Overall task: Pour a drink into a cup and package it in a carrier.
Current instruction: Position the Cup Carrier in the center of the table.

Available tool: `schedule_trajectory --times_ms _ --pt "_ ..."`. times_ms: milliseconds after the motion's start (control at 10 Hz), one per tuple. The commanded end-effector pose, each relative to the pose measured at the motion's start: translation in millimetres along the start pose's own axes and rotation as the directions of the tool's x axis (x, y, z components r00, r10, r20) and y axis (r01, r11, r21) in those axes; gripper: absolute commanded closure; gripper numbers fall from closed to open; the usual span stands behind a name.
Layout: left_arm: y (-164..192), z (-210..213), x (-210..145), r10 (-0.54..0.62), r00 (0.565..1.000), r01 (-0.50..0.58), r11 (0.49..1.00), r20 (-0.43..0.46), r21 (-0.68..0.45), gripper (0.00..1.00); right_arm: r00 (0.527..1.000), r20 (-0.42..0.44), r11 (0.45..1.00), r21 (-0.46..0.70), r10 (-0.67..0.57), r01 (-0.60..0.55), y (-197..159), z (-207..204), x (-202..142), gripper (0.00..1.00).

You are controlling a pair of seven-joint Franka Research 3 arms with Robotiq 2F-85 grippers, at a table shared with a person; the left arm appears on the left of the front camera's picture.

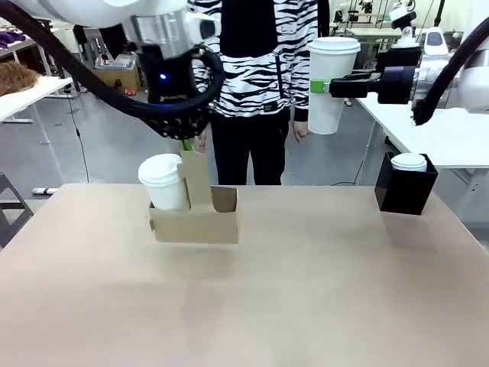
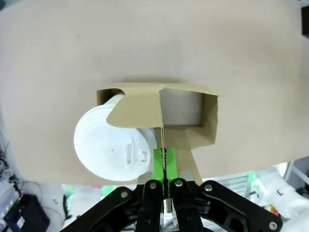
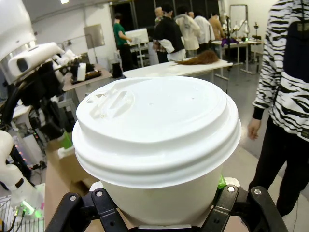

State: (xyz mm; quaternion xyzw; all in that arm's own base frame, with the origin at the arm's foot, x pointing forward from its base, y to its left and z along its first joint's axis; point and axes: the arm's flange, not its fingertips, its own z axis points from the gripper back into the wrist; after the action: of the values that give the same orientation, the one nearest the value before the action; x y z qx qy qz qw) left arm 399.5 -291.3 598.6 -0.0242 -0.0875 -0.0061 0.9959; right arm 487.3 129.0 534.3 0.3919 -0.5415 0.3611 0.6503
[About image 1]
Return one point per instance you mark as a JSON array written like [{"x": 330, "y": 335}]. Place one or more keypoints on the stack of white cups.
[{"x": 409, "y": 162}]

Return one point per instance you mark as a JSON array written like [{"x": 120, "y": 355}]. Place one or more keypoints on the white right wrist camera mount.
[{"x": 403, "y": 16}]

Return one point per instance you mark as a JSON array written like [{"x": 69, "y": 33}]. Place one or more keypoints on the brown cardboard cup carrier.
[{"x": 198, "y": 229}]

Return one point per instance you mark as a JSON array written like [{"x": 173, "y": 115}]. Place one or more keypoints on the purple cloth pile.
[{"x": 9, "y": 39}]

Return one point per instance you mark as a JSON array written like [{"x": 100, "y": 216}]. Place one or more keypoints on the grey plastic tray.
[{"x": 116, "y": 61}]

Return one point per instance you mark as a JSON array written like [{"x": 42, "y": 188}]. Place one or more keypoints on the brown furry wig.
[{"x": 15, "y": 78}]

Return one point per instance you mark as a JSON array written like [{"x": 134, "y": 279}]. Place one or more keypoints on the white floor power strip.
[{"x": 45, "y": 190}]

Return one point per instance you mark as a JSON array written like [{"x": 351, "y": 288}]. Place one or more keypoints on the person's left forearm zebra sleeve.
[{"x": 302, "y": 95}]

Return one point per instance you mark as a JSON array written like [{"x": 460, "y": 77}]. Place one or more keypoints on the person's left hand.
[{"x": 300, "y": 130}]

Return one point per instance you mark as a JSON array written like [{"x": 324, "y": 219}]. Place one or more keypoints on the black stand pole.
[{"x": 438, "y": 13}]

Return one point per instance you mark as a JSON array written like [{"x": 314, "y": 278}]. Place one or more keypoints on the person's right hand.
[{"x": 201, "y": 144}]

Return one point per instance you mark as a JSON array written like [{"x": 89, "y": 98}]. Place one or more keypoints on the small red object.
[{"x": 130, "y": 92}]

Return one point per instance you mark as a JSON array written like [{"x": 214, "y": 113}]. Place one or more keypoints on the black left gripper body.
[{"x": 168, "y": 76}]

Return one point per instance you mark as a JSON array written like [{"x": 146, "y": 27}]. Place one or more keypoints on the white side table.
[{"x": 38, "y": 91}]

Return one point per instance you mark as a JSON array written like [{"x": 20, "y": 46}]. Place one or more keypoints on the white lidded paper cup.
[
  {"x": 164, "y": 183},
  {"x": 333, "y": 57}
]

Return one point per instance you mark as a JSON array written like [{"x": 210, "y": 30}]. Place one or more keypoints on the person in zebra hoodie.
[{"x": 252, "y": 95}]

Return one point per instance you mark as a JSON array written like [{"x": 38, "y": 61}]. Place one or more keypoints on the black open box holder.
[{"x": 405, "y": 195}]

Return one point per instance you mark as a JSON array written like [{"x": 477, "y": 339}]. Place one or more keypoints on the brown cardboard box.
[{"x": 114, "y": 78}]

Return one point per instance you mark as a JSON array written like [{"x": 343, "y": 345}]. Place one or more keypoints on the black folding frame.
[{"x": 11, "y": 206}]

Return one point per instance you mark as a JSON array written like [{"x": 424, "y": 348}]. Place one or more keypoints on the white background table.
[{"x": 376, "y": 32}]

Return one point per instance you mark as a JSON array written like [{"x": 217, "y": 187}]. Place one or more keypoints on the black hanging cloth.
[{"x": 114, "y": 40}]

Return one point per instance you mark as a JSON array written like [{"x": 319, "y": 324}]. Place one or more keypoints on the large white table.
[{"x": 451, "y": 141}]

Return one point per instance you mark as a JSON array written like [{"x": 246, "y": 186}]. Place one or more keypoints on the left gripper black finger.
[
  {"x": 173, "y": 128},
  {"x": 199, "y": 123}
]

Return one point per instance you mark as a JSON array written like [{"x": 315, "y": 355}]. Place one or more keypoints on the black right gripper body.
[{"x": 393, "y": 86}]

